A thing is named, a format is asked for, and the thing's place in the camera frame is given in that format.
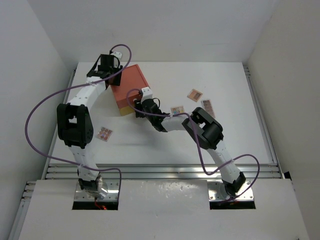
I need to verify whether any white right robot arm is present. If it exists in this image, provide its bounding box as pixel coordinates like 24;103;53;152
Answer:
134;98;246;197

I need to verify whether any small colourful eyeshadow palette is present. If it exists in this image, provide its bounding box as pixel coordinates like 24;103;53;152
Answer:
170;105;185;116

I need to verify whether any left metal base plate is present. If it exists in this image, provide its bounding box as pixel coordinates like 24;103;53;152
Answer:
74;179;120;203

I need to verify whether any yellow drawer with white knob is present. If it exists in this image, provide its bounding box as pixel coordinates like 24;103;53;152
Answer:
119;105;135;116

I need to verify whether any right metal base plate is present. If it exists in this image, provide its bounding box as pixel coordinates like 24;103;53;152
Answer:
207;180;254;203

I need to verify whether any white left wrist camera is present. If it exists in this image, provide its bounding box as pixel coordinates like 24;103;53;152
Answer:
110;51;123;60

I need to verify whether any square orange blush compact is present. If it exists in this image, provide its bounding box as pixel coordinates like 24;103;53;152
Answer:
187;89;203;102

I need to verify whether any aluminium rail frame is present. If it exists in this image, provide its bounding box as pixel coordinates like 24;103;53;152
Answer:
9;65;282;240

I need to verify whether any orange drawer with white knob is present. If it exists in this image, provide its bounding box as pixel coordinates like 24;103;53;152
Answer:
114;92;141;109

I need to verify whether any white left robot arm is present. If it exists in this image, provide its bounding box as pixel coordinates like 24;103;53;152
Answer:
56;51;122;199

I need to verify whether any long brown eyeshadow palette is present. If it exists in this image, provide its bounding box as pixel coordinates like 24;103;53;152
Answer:
201;99;216;119

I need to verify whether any orange drawer box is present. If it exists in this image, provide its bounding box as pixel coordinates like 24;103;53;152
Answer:
109;64;151;117

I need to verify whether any metal base plate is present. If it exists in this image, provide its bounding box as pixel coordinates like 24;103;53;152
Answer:
74;179;120;203
207;180;254;203

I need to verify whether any clear nine-pan eyeshadow palette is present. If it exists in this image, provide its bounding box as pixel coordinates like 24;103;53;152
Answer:
96;127;113;142

